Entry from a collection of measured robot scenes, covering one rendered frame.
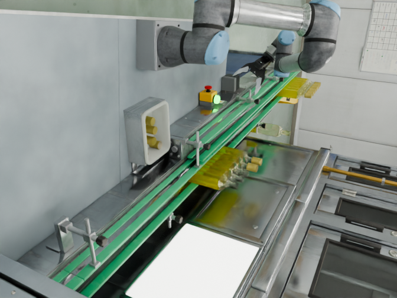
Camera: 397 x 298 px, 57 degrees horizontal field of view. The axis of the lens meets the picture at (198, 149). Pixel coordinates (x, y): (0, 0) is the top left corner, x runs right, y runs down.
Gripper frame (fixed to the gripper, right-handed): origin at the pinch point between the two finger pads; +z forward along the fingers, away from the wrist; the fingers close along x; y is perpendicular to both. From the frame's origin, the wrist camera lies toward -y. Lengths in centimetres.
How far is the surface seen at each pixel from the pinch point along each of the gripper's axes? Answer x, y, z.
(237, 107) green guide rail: -4.5, 5.0, 10.4
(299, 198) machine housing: -57, -18, 21
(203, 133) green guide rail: -5.7, -26.8, 28.0
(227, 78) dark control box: 12.9, 18.5, 2.4
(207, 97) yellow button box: 9.2, -5.0, 16.2
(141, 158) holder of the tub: 1, -55, 48
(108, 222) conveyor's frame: -11, -77, 64
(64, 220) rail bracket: -4, -96, 64
